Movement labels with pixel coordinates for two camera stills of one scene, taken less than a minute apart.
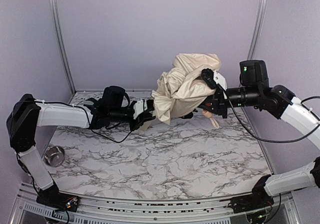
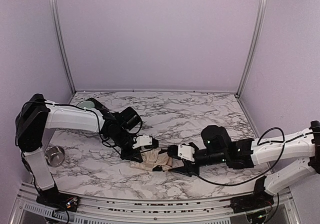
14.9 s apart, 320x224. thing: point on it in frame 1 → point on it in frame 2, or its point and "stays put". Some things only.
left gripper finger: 139,121 → 128,153
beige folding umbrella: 180,91 → 151,158
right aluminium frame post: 260,16 stays put
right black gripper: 217,105 → 191,162
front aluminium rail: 31,210 stays put
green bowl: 86,102 stays put
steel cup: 54,156 stays put
